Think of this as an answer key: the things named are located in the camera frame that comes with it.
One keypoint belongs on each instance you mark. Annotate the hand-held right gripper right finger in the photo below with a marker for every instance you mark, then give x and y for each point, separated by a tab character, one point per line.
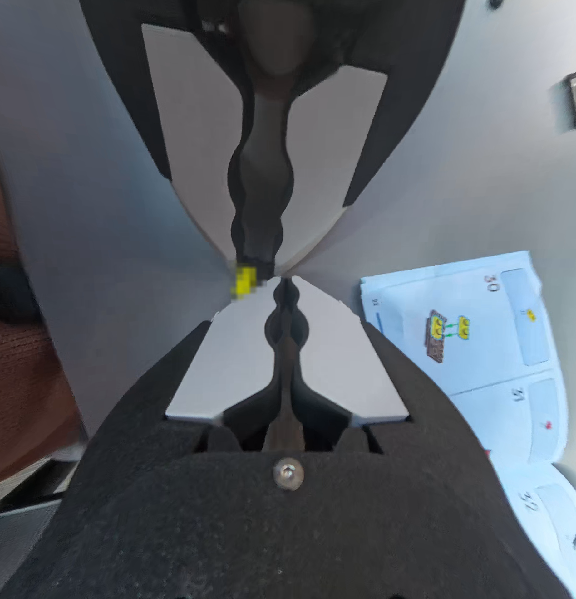
344	369

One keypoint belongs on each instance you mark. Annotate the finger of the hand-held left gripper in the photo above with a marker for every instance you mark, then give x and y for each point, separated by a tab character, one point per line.
330	154
194	131

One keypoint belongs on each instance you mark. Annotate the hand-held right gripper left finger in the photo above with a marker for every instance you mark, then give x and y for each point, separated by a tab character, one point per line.
222	365

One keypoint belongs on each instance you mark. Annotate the grey desk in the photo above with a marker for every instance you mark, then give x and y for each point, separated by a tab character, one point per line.
105	210

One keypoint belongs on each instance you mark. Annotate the light blue instruction booklet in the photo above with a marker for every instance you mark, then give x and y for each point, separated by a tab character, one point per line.
480	388

